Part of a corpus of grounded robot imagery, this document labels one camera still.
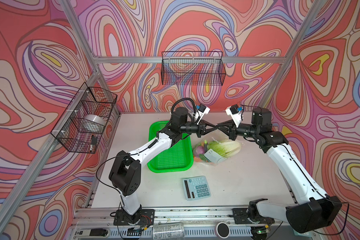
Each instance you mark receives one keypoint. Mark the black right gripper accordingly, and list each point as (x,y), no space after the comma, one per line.
(230,126)

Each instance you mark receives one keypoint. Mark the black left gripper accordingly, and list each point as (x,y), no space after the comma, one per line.
(200,129)

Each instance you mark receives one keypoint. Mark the green lettuce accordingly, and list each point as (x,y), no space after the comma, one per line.
(225,148)

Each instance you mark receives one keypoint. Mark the clear zip top bag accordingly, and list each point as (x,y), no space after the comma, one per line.
(210,157)

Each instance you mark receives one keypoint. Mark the purple red onion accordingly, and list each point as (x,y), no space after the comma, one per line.
(199,150)

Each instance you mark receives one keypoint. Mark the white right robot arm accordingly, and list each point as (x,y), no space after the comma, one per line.
(313,208)

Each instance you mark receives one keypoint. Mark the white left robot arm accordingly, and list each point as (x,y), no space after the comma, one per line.
(125,174)

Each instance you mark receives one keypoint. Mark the green plastic basket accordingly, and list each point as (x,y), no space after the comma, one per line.
(176,159)

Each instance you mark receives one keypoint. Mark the teal calculator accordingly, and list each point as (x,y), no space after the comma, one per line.
(196,188)

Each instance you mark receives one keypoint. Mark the silver drink can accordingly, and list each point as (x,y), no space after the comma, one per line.
(173,231)

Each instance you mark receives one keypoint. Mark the white roll in basket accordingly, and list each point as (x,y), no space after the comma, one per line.
(95,120)

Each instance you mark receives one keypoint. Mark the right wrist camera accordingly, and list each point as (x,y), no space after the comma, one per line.
(235,112)

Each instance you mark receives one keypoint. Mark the black wire basket rear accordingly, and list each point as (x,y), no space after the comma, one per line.
(193,68)

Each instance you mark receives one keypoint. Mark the black wire basket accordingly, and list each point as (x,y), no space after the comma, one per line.
(193,68)
(76,134)

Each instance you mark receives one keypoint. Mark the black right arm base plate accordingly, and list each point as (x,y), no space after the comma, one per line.
(250,216)

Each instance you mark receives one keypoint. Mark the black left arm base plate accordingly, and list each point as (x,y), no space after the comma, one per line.
(143,217)

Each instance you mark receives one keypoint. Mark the black wire basket left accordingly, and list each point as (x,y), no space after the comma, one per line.
(76,134)

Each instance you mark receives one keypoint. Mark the aluminium frame post right rear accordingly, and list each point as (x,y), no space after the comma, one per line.
(297,40)

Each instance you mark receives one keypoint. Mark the black device on rail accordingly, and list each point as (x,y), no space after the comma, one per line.
(92,233)

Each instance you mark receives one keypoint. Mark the aluminium front rail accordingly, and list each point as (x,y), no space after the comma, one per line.
(199,224)

